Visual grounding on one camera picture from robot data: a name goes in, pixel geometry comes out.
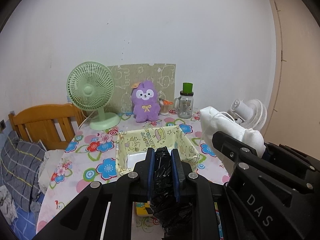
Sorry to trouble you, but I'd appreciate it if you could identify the black plastic bag roll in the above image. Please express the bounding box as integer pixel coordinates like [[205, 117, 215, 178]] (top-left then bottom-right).
[[150, 147, 183, 239]]

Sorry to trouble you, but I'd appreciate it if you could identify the yellow cartoon tissue pack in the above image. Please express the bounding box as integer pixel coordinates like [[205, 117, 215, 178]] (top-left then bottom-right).
[[135, 202, 153, 217]]

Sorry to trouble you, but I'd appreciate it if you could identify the white cloth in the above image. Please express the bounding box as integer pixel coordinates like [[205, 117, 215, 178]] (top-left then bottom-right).
[[200, 106, 266, 158]]

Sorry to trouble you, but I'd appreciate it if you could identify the floral tablecloth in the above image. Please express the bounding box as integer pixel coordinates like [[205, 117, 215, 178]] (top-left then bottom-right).
[[36, 110, 229, 232]]

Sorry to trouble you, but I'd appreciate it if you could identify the yellow cartoon fabric box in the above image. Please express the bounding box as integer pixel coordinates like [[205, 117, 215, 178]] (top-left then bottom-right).
[[116, 126, 200, 177]]

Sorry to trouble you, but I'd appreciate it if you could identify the white crumpled bedding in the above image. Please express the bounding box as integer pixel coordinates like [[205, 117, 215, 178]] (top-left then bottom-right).
[[38, 150, 65, 194]]

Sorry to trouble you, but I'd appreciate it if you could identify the beige door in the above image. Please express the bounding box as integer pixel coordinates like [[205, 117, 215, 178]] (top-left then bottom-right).
[[263, 0, 319, 159]]

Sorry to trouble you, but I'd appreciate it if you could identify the white standing fan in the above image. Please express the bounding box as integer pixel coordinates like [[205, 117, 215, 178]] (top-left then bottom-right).
[[227, 99, 267, 131]]

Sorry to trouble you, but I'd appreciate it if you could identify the glass jar green lid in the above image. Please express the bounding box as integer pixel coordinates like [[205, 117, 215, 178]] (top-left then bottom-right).
[[174, 82, 194, 119]]

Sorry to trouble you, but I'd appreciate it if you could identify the purple plush toy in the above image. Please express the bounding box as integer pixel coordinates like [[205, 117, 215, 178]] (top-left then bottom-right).
[[131, 80, 160, 123]]

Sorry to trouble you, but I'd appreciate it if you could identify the grey plaid pillow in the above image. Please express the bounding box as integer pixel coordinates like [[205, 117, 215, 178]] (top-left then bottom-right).
[[1, 131, 45, 212]]

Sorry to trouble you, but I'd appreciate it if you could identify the green patterned cardboard sheet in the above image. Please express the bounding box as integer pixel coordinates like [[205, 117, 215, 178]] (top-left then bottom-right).
[[107, 63, 176, 114]]

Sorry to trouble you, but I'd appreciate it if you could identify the green desk fan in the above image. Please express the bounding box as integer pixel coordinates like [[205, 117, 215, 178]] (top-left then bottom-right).
[[66, 62, 120, 131]]

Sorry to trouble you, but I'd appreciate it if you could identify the wall socket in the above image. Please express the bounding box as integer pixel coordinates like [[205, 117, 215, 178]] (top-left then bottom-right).
[[0, 120, 6, 131]]

